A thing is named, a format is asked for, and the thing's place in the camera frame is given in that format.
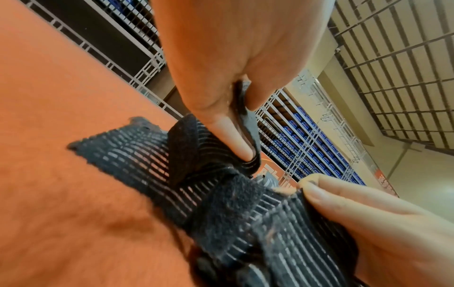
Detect person's left hand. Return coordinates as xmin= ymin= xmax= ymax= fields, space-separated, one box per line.
xmin=150 ymin=0 xmax=336 ymax=164

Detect person's right hand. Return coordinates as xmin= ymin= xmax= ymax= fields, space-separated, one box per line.
xmin=297 ymin=174 xmax=454 ymax=287

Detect black striped strap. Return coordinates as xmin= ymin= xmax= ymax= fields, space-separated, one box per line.
xmin=67 ymin=78 xmax=299 ymax=253

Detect tiered bleacher seats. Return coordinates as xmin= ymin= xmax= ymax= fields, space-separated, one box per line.
xmin=259 ymin=89 xmax=370 ymax=189
xmin=99 ymin=0 xmax=161 ymax=45

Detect metal railing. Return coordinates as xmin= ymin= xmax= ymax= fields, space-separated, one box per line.
xmin=21 ymin=0 xmax=187 ymax=120

